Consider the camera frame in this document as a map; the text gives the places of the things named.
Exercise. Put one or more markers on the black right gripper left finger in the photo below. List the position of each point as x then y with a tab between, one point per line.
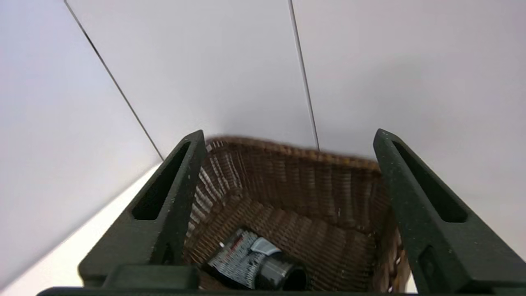
164	213

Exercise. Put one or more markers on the dark brown wicker basket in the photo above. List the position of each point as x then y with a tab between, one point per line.
296	193

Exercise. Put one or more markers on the black cosmetic tube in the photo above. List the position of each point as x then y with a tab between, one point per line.
246	257

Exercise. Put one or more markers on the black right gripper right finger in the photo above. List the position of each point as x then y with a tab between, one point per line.
427	230

